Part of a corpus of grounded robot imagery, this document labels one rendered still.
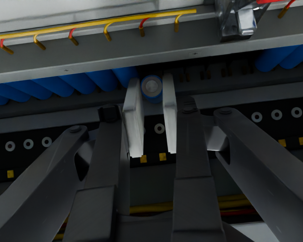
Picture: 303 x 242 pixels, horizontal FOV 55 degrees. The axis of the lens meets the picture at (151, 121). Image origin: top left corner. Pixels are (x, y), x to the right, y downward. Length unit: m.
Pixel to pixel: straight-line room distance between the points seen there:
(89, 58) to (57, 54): 0.02
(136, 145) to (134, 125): 0.01
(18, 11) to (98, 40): 0.05
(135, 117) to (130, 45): 0.05
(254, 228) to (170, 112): 0.09
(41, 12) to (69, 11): 0.02
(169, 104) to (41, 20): 0.09
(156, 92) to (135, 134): 0.06
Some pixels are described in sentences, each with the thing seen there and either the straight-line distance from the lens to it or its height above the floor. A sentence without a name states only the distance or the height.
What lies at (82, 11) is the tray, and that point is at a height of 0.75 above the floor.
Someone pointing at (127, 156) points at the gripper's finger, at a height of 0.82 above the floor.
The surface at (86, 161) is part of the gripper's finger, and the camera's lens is 0.16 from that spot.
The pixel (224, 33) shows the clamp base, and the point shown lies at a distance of 0.17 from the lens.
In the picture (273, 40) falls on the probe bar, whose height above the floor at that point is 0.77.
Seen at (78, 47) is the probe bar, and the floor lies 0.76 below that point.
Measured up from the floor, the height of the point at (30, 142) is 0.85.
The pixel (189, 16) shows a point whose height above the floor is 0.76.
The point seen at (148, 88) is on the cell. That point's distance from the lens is 0.22.
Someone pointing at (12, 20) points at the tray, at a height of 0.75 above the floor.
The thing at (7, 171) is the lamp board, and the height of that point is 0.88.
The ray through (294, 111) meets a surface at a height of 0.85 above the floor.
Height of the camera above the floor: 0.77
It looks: 14 degrees up
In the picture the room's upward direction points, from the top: 172 degrees clockwise
